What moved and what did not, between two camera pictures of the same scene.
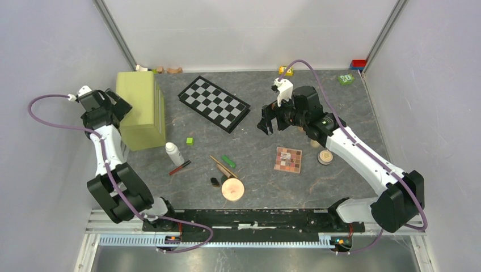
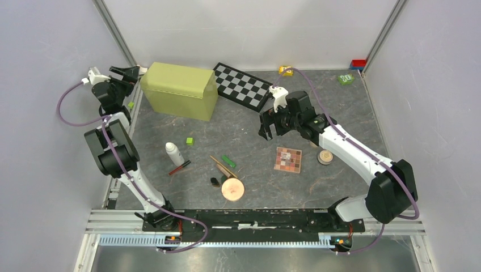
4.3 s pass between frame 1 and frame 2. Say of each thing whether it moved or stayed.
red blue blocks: stayed
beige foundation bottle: stayed
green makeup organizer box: moved
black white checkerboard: moved
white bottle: stayed
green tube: stayed
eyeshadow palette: stayed
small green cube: stayed
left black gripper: moved
